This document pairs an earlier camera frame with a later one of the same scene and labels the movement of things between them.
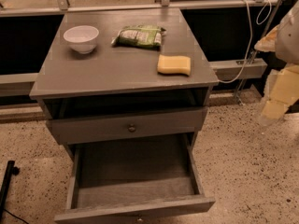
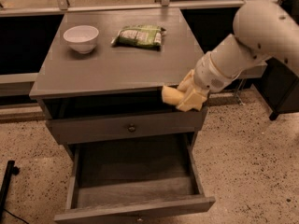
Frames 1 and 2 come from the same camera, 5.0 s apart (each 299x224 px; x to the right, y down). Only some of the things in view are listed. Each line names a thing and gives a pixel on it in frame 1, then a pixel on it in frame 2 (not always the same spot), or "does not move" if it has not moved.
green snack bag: (139, 36) does not move
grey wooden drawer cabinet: (122, 75) does not move
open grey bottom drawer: (128, 177) does not move
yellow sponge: (174, 64) → (171, 95)
